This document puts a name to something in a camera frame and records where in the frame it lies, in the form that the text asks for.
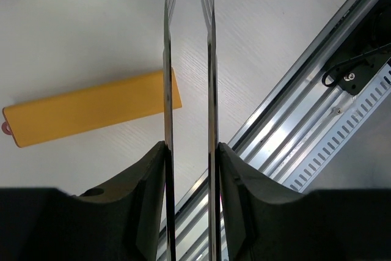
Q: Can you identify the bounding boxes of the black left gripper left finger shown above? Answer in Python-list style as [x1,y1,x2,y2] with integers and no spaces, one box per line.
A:
[1,142,166,260]

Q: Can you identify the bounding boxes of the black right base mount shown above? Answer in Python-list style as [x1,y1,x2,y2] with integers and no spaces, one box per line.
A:
[321,0,390,96]

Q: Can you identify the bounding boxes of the aluminium front rail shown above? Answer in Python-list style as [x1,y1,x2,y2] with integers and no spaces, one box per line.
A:
[158,0,391,261]

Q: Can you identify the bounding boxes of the yellow rectangular box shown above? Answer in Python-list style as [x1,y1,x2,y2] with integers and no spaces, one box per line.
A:
[1,70,164,148]

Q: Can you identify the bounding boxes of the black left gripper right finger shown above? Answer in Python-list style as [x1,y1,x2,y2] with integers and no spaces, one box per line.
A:
[216,143,390,260]

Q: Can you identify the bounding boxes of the metal food tongs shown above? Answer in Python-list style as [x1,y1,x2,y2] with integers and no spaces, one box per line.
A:
[163,0,222,260]

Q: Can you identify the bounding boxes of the white slotted cable duct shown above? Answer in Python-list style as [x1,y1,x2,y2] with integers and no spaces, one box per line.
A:
[280,63,390,193]

